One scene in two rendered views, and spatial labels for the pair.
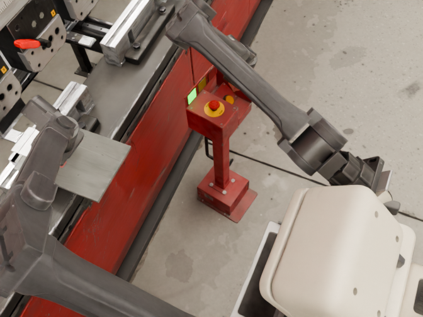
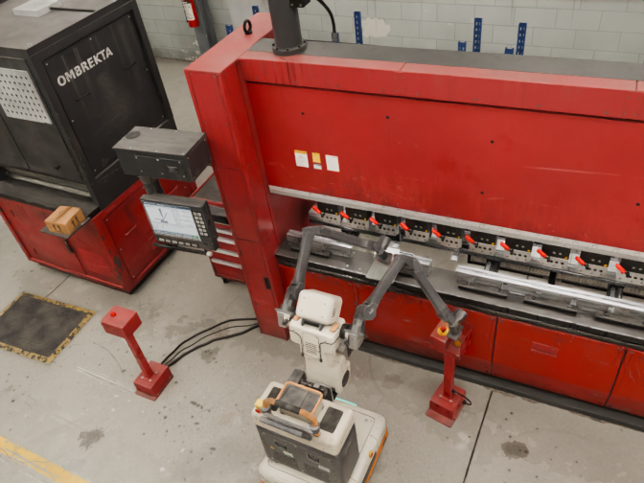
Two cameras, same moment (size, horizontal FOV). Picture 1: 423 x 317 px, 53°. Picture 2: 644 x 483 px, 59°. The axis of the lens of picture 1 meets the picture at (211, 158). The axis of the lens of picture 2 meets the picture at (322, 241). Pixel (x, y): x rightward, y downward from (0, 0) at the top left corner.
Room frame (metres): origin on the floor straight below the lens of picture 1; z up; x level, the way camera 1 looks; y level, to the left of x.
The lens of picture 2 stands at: (0.42, -2.29, 3.58)
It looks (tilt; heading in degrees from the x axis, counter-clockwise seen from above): 41 degrees down; 94
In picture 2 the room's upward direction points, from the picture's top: 9 degrees counter-clockwise
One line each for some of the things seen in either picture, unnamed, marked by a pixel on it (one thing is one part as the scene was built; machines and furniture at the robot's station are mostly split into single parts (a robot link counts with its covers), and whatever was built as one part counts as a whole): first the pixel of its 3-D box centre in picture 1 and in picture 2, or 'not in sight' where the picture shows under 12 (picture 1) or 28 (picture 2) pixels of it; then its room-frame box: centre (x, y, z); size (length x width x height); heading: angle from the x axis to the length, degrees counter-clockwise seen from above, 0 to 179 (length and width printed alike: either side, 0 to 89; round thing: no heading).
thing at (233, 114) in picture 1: (219, 104); (450, 335); (0.95, -0.04, 0.75); 0.20 x 0.16 x 0.18; 142
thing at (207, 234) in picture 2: not in sight; (182, 219); (-0.64, 0.56, 1.42); 0.45 x 0.12 x 0.36; 158
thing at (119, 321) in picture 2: not in sight; (136, 351); (-1.24, 0.37, 0.41); 0.25 x 0.20 x 0.83; 63
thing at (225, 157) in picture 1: (221, 155); (448, 371); (0.95, -0.04, 0.39); 0.05 x 0.05 x 0.54; 52
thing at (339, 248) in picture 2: not in sight; (320, 243); (0.18, 0.75, 0.92); 0.50 x 0.06 x 0.10; 153
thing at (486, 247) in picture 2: not in sight; (484, 239); (1.19, 0.25, 1.26); 0.15 x 0.09 x 0.17; 153
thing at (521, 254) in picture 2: not in sight; (518, 245); (1.37, 0.16, 1.26); 0.15 x 0.09 x 0.17; 153
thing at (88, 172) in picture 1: (73, 158); (385, 266); (0.61, 0.38, 1.00); 0.26 x 0.18 x 0.01; 63
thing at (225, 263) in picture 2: not in sight; (243, 232); (-0.51, 1.49, 0.50); 0.50 x 0.50 x 1.00; 63
